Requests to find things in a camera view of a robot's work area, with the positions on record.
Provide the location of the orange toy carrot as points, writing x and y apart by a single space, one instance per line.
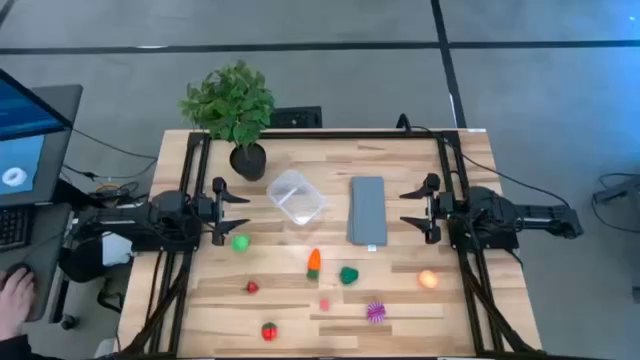
314 260

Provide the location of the green artificial plant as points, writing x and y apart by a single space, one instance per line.
230 100

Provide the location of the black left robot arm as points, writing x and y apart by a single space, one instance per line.
165 205

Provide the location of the grey side desk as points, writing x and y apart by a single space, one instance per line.
50 235

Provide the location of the red toy tomato green band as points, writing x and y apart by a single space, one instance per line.
269 331

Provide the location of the small red toy strawberry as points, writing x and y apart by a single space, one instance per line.
252 287

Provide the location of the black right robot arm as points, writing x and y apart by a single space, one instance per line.
500 210

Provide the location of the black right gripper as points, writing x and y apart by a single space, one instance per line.
434 210

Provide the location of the white crumpled sheet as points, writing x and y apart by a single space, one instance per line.
117 250

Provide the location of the black computer monitor blue screen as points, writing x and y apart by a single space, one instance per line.
30 165

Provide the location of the black plant pot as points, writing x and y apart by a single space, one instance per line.
248 162

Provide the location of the green toy bell pepper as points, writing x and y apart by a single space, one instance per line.
348 275

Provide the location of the person's hand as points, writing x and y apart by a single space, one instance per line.
15 305

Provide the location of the pink toy peach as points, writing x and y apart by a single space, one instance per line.
325 305

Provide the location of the folded grey cloth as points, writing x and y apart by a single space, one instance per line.
367 210

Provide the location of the orange toy fruit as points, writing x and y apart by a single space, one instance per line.
428 279

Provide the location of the small black caster wheel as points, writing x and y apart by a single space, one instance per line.
68 322

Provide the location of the person's forearm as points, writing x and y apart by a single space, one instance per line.
12 350

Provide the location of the black keyboard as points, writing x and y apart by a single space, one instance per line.
12 227

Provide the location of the light green toy ball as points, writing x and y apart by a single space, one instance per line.
240 243

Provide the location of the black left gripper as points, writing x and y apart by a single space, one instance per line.
218 210

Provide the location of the purple spiky ball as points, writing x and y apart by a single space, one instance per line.
376 312

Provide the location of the clear plastic tupperware container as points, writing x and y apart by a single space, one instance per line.
296 197

